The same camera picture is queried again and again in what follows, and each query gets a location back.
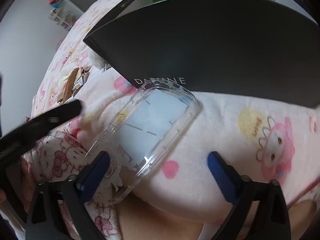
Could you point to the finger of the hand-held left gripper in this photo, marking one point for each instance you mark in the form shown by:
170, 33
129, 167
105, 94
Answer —
62, 113

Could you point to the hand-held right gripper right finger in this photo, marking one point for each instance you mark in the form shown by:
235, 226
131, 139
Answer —
222, 177

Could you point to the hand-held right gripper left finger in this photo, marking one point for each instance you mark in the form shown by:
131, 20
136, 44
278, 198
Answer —
96, 171

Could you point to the clear plastic phone case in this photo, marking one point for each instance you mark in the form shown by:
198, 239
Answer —
155, 115

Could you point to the person's left hand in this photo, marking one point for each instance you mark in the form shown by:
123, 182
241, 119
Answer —
27, 180

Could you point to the wooden comb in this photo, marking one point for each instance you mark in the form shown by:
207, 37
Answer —
70, 85

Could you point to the pink cartoon printed blanket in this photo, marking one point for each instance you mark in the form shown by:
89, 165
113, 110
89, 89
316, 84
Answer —
250, 142

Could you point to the white shelf rack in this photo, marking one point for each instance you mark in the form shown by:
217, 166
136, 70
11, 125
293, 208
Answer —
61, 20

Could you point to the colourful toy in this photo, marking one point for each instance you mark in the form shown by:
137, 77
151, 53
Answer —
56, 2

